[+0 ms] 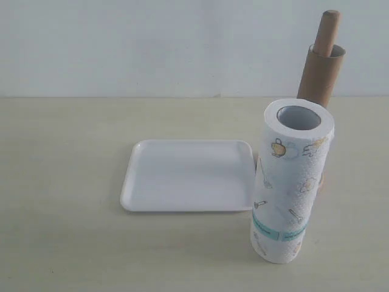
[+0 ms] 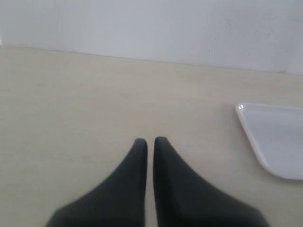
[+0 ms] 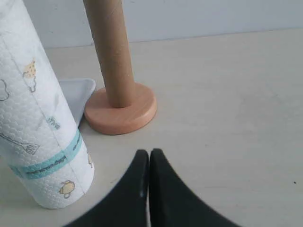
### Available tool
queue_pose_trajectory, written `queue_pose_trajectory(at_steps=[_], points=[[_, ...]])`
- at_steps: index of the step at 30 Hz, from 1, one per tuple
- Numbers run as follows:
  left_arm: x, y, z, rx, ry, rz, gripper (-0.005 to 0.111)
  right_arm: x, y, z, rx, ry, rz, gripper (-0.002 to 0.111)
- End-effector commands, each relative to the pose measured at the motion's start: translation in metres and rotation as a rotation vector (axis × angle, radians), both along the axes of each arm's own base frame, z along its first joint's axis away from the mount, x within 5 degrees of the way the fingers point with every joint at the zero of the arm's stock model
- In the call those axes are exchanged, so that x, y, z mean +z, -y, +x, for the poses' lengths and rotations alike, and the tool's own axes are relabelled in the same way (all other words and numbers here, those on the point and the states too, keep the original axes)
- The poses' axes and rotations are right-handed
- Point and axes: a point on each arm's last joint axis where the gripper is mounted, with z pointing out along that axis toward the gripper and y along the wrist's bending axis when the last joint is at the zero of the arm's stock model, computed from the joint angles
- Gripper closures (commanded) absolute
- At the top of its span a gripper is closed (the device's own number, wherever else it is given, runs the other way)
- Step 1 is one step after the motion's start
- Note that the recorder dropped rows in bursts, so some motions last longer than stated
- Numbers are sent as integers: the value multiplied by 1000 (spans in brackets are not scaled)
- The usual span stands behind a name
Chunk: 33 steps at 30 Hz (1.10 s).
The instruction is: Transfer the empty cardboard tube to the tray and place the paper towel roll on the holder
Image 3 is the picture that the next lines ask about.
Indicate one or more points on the white printed paper towel roll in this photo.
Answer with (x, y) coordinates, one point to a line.
(39, 138)

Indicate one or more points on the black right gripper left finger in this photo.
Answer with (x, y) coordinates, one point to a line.
(126, 204)

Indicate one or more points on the wooden paper towel holder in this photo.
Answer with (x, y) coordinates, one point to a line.
(108, 120)

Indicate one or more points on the brown cardboard tube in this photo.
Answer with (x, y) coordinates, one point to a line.
(107, 25)

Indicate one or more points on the white rectangular tray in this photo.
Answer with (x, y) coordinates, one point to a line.
(77, 92)

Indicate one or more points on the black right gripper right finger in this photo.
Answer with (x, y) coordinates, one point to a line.
(173, 204)

